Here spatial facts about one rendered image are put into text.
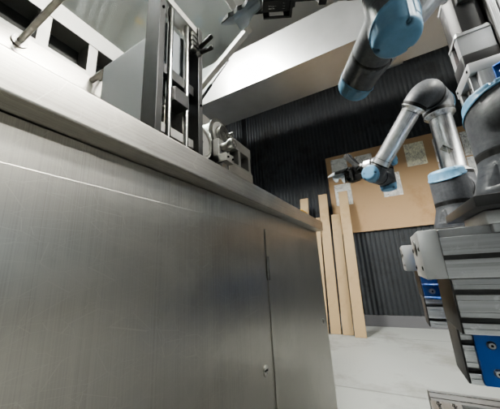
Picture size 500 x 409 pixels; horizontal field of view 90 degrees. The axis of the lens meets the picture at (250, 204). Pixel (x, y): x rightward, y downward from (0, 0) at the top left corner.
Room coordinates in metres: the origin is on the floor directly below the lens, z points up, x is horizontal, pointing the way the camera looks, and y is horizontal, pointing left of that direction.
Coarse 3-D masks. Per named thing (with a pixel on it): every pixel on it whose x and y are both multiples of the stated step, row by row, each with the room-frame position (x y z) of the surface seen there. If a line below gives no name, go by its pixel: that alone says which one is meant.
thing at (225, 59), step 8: (232, 0) 0.89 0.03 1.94; (232, 8) 0.92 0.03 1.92; (248, 32) 1.05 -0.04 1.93; (240, 40) 1.06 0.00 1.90; (232, 48) 1.08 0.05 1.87; (224, 56) 1.10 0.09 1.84; (216, 64) 1.13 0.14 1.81; (216, 72) 1.16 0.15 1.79; (208, 80) 1.17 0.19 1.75; (208, 88) 1.20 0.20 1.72
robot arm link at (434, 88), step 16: (432, 80) 0.87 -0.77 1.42; (416, 96) 0.89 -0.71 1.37; (432, 96) 0.88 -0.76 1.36; (400, 112) 0.96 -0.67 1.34; (416, 112) 0.92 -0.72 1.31; (400, 128) 0.96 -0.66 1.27; (384, 144) 1.02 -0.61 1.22; (400, 144) 1.00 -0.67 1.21; (384, 160) 1.04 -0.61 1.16; (368, 176) 1.08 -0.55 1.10; (384, 176) 1.10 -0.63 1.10
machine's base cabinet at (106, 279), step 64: (0, 128) 0.18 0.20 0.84; (0, 192) 0.19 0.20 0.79; (64, 192) 0.23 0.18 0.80; (128, 192) 0.29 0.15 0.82; (192, 192) 0.39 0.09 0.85; (0, 256) 0.19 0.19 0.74; (64, 256) 0.23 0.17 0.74; (128, 256) 0.29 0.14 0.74; (192, 256) 0.38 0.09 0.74; (256, 256) 0.57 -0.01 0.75; (0, 320) 0.20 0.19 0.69; (64, 320) 0.24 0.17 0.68; (128, 320) 0.29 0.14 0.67; (192, 320) 0.38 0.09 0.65; (256, 320) 0.55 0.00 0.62; (320, 320) 0.97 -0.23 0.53; (0, 384) 0.21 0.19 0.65; (64, 384) 0.24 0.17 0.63; (128, 384) 0.30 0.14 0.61; (192, 384) 0.39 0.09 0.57; (256, 384) 0.54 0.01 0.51; (320, 384) 0.90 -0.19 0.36
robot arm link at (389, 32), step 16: (368, 0) 0.32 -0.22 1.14; (384, 0) 0.30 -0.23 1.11; (400, 0) 0.29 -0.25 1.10; (416, 0) 0.29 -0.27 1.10; (368, 16) 0.33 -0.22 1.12; (384, 16) 0.31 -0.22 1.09; (400, 16) 0.29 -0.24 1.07; (416, 16) 0.29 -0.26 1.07; (368, 32) 0.34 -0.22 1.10; (384, 32) 0.31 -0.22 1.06; (400, 32) 0.31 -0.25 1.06; (416, 32) 0.31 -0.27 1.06; (368, 48) 0.37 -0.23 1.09; (384, 48) 0.34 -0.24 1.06; (400, 48) 0.34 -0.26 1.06; (368, 64) 0.40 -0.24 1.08; (384, 64) 0.40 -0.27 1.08
